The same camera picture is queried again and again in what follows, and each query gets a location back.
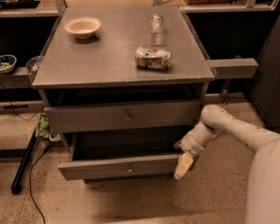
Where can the blue patterned bowl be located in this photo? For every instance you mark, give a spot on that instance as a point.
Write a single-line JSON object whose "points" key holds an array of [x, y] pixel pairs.
{"points": [[7, 63]]}

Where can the grey side shelf block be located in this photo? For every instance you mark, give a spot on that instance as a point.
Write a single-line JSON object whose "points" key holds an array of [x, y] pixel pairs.
{"points": [[233, 68]]}

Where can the grey left counter shelf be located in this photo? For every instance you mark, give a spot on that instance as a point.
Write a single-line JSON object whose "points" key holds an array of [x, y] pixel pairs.
{"points": [[17, 79]]}

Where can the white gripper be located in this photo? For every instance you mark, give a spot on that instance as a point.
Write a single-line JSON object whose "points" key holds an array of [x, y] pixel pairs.
{"points": [[188, 146]]}

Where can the clear plastic bottle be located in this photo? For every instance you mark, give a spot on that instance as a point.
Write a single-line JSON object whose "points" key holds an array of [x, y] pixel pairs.
{"points": [[156, 29]]}

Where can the grey top drawer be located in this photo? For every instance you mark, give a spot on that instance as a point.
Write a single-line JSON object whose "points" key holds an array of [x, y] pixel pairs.
{"points": [[88, 118]]}

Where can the clear glass bowl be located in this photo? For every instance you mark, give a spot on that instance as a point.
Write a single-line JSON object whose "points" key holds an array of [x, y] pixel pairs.
{"points": [[33, 64]]}

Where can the grey drawer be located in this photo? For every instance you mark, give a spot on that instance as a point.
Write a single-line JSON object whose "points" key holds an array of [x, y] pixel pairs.
{"points": [[123, 153], [88, 118]]}

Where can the grey drawer cabinet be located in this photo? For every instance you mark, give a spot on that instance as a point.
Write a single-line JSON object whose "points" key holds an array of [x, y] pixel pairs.
{"points": [[102, 69]]}

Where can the black pole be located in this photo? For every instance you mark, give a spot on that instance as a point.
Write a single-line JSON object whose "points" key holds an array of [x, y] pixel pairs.
{"points": [[16, 184]]}

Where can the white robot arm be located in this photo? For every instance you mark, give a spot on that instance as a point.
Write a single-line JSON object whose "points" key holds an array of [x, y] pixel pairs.
{"points": [[263, 189]]}

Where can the crushed green white can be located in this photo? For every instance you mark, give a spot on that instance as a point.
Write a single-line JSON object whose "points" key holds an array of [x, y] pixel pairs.
{"points": [[159, 59]]}

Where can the green white bag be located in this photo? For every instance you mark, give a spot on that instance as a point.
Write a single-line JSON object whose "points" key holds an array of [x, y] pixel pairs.
{"points": [[43, 130]]}

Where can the beige bowl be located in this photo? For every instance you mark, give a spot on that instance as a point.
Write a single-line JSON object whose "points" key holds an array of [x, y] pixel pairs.
{"points": [[83, 27]]}

